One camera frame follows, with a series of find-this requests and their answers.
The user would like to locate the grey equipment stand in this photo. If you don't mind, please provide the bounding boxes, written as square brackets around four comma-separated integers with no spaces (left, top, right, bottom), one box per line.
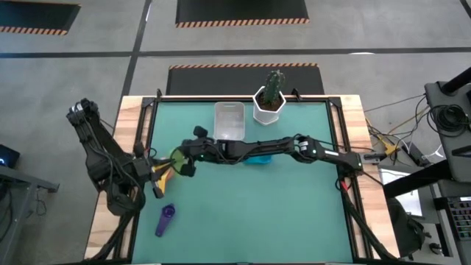
[422,66,471,185]

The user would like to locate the purple measuring cup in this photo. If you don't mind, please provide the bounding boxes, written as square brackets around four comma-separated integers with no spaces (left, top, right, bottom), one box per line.
[154,203,177,238]

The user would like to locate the grey desk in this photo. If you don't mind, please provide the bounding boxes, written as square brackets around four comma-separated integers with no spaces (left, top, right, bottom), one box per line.
[0,165,60,265]

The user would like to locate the black device with blue light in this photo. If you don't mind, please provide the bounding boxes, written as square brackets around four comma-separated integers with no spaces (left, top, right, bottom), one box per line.
[0,144,20,169]

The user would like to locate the yellow measuring cup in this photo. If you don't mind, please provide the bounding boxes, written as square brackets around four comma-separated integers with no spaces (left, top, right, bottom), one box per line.
[156,161,177,193]

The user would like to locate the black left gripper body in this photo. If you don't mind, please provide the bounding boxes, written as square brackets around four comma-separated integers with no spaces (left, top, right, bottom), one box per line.
[132,141,165,199]

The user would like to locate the black table frame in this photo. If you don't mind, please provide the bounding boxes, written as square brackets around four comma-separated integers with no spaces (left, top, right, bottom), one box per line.
[128,88,364,264]

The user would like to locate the green cactus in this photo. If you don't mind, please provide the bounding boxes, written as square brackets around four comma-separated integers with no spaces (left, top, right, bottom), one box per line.
[261,69,286,106]

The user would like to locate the yellow cable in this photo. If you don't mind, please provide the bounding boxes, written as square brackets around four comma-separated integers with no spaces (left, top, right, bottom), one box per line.
[367,117,400,155]

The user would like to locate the green measuring cup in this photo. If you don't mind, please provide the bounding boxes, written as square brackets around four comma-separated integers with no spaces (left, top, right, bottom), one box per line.
[169,146,189,175]

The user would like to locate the coiled black cable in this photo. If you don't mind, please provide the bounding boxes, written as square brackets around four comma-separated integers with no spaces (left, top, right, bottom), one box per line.
[428,105,471,138]

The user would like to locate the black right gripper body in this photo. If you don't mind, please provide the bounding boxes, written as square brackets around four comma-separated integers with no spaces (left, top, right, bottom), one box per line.
[180,126,224,177]

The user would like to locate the white paper sheet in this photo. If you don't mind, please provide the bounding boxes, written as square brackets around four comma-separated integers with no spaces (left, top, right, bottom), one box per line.
[380,171,424,218]

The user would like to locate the black bag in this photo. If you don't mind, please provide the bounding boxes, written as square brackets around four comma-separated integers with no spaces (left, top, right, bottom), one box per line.
[386,198,428,258]

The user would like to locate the white hexagonal plant pot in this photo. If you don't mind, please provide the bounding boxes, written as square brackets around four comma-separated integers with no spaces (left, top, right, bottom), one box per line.
[252,85,287,127]

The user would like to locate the backlit keyboard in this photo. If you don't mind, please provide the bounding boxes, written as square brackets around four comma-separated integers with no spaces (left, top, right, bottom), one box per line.
[447,197,471,242]

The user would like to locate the black striped-edge floor mat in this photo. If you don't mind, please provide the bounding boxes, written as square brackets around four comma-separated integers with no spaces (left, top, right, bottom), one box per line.
[165,62,325,96]
[174,0,310,29]
[0,0,82,37]

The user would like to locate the clear plastic container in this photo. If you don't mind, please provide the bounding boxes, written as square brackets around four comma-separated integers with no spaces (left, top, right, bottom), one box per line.
[213,101,246,143]

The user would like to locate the teal measuring cup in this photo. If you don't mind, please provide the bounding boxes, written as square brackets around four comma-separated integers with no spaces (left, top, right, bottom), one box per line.
[242,154,273,166]

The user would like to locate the black cable bundle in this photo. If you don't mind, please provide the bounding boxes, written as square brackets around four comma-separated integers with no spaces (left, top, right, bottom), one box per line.
[86,205,143,263]
[338,183,398,263]

